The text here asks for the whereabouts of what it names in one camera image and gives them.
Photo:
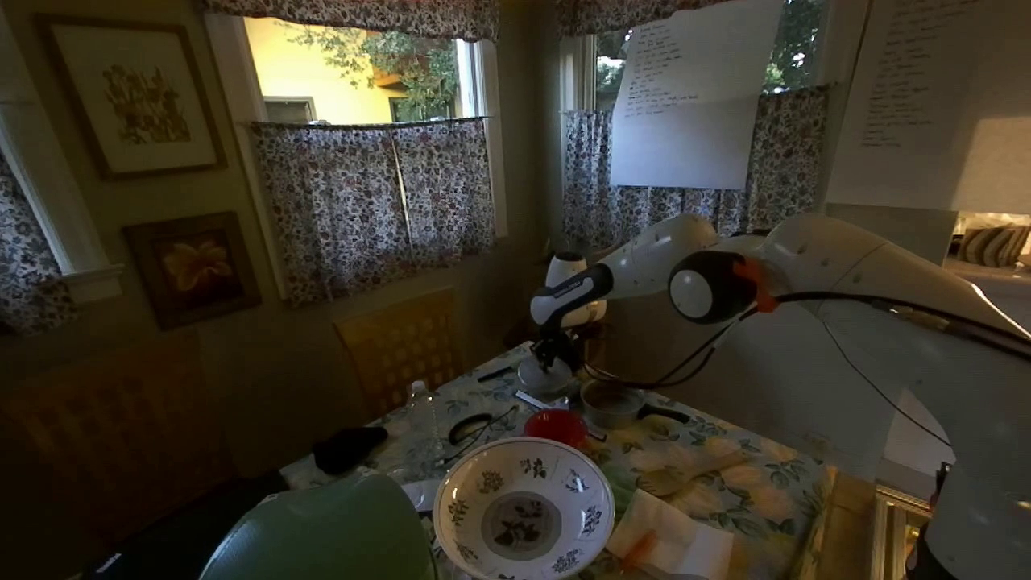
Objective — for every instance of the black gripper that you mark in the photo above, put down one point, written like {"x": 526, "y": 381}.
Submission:
{"x": 562, "y": 338}

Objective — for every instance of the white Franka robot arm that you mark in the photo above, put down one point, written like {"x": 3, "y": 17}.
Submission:
{"x": 858, "y": 323}

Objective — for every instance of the red plastic cup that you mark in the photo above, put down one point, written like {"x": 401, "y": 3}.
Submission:
{"x": 555, "y": 425}

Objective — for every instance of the black pen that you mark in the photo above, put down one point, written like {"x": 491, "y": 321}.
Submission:
{"x": 497, "y": 372}

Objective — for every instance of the white floral ceramic bowl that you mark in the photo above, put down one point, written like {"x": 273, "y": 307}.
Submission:
{"x": 521, "y": 511}

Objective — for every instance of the lemon print tablecloth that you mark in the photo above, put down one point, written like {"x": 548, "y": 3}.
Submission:
{"x": 688, "y": 462}

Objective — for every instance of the white paper napkin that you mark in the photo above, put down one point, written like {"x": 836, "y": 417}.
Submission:
{"x": 677, "y": 534}

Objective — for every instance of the black cloth pouch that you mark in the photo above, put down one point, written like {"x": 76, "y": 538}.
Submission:
{"x": 350, "y": 445}

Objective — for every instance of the floral window curtain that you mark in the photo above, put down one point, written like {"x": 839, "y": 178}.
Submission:
{"x": 370, "y": 199}
{"x": 794, "y": 149}

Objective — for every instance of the hanging white paper sheet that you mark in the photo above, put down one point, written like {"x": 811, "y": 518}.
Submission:
{"x": 688, "y": 97}

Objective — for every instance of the large green bowl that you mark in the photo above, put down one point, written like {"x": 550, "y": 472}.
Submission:
{"x": 324, "y": 534}

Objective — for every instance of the dark framed flower picture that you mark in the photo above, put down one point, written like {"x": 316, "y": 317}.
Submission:
{"x": 195, "y": 270}

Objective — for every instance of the hanging written paper sheet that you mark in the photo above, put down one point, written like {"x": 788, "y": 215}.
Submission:
{"x": 913, "y": 97}

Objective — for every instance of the framed floral drawing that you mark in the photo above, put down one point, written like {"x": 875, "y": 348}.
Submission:
{"x": 134, "y": 97}

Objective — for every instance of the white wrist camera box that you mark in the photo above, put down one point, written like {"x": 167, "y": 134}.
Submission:
{"x": 567, "y": 291}

